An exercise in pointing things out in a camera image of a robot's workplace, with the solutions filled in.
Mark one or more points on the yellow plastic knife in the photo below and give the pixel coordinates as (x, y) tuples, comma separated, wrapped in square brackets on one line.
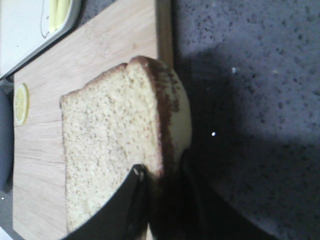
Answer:
[(62, 10)]

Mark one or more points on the lemon slice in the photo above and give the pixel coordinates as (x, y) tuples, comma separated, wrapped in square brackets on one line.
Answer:
[(21, 103)]

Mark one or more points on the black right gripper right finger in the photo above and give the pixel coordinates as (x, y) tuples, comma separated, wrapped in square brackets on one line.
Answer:
[(205, 215)]

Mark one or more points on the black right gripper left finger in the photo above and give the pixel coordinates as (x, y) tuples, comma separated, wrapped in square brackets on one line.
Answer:
[(125, 216)]

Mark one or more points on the yellow plastic fork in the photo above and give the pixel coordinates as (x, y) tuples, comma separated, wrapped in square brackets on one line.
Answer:
[(53, 16)]

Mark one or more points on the white bear tray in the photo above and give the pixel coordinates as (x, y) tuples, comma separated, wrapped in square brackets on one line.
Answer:
[(24, 30)]

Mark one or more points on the bread slice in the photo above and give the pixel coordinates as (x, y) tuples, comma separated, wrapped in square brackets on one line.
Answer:
[(134, 113)]

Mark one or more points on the blue round plate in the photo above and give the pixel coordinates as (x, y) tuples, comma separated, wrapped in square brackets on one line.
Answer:
[(6, 139)]

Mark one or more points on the wooden cutting board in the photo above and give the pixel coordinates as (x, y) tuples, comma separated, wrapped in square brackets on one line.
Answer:
[(125, 29)]

